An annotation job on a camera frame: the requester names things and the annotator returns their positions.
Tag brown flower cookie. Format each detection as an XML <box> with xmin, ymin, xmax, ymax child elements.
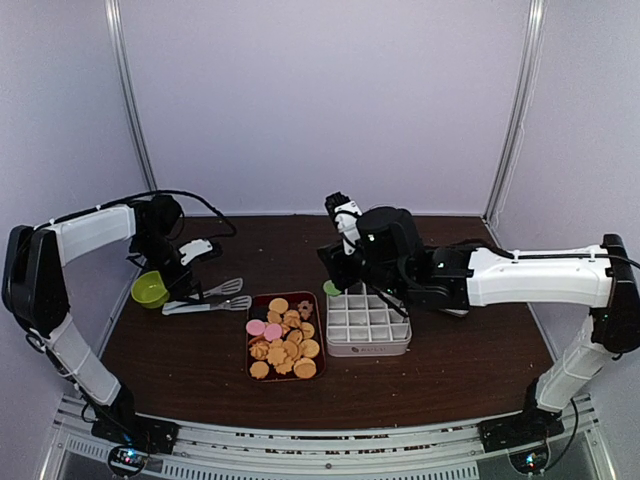
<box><xmin>297</xmin><ymin>300</ymin><xmax>315</xmax><ymax>321</ymax></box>

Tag top round tan cookie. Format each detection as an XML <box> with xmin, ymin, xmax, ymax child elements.
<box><xmin>268</xmin><ymin>297</ymin><xmax>289</xmax><ymax>315</ymax></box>

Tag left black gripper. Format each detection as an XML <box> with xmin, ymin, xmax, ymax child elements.
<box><xmin>131</xmin><ymin>231</ymin><xmax>204</xmax><ymax>304</ymax></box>

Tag green plastic bowl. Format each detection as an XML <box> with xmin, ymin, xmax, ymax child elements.
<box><xmin>131</xmin><ymin>270</ymin><xmax>170</xmax><ymax>309</ymax></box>

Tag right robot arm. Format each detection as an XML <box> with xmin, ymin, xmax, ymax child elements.
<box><xmin>317</xmin><ymin>193</ymin><xmax>639</xmax><ymax>452</ymax></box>

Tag right pink round cookie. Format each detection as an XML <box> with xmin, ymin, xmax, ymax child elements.
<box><xmin>264</xmin><ymin>323</ymin><xmax>283</xmax><ymax>342</ymax></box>

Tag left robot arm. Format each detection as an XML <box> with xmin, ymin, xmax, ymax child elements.
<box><xmin>2</xmin><ymin>191</ymin><xmax>215</xmax><ymax>454</ymax></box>

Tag swirl butter cookie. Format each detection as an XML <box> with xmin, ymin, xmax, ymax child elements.
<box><xmin>249</xmin><ymin>340</ymin><xmax>270</xmax><ymax>361</ymax></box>

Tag leaf shaped tan cookie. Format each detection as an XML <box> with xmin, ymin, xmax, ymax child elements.
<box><xmin>267</xmin><ymin>347</ymin><xmax>294</xmax><ymax>375</ymax></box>

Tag white divided cookie tin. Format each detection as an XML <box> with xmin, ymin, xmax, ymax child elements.
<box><xmin>324</xmin><ymin>284</ymin><xmax>412</xmax><ymax>358</ymax></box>

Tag right aluminium frame post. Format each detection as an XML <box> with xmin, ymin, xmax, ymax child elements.
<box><xmin>483</xmin><ymin>0</ymin><xmax>547</xmax><ymax>227</ymax></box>

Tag left pink round cookie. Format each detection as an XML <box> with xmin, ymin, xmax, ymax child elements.
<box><xmin>245</xmin><ymin>319</ymin><xmax>266</xmax><ymax>336</ymax></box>

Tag large round tan cookie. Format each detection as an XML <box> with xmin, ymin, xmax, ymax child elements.
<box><xmin>293</xmin><ymin>358</ymin><xmax>317</xmax><ymax>379</ymax></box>

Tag white handled metal tongs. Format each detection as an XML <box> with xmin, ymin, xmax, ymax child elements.
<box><xmin>161</xmin><ymin>277</ymin><xmax>253</xmax><ymax>316</ymax></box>

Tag dark red cookie tray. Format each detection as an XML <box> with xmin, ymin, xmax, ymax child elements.
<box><xmin>246</xmin><ymin>291</ymin><xmax>326</xmax><ymax>383</ymax></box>

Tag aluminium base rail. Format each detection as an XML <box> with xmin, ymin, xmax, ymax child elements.
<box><xmin>42</xmin><ymin>392</ymin><xmax>619</xmax><ymax>480</ymax></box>

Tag pink round cookie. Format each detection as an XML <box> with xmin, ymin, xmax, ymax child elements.
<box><xmin>245</xmin><ymin>319</ymin><xmax>266</xmax><ymax>336</ymax></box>
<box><xmin>264</xmin><ymin>323</ymin><xmax>283</xmax><ymax>342</ymax></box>

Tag bottom left round cookie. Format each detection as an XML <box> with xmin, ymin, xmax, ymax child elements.
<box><xmin>249</xmin><ymin>361</ymin><xmax>270</xmax><ymax>380</ymax></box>

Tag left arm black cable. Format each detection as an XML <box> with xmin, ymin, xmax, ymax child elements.
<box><xmin>119</xmin><ymin>188</ymin><xmax>239</xmax><ymax>239</ymax></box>

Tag green round cookie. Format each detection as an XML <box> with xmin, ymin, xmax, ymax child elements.
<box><xmin>323</xmin><ymin>280</ymin><xmax>343</xmax><ymax>297</ymax></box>

